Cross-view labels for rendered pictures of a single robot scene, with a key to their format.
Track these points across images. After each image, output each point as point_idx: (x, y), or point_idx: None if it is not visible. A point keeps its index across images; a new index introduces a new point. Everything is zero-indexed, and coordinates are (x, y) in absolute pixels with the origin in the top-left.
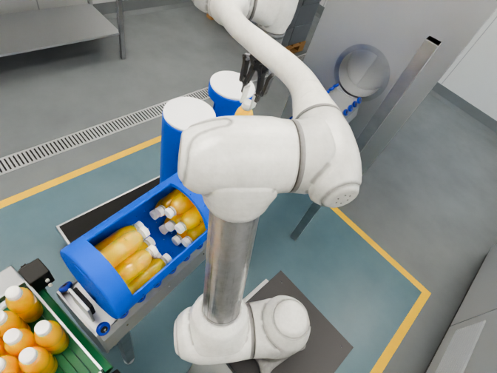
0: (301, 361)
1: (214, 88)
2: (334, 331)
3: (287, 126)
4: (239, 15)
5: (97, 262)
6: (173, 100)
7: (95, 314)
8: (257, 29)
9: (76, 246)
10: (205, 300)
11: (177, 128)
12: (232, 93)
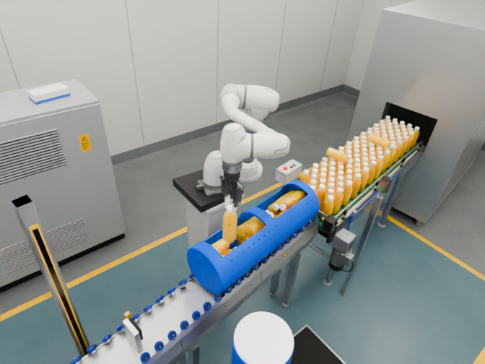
0: (201, 178)
1: None
2: (180, 183)
3: (249, 86)
4: (261, 123)
5: (299, 183)
6: (285, 357)
7: None
8: (252, 118)
9: (311, 192)
10: None
11: (273, 314)
12: None
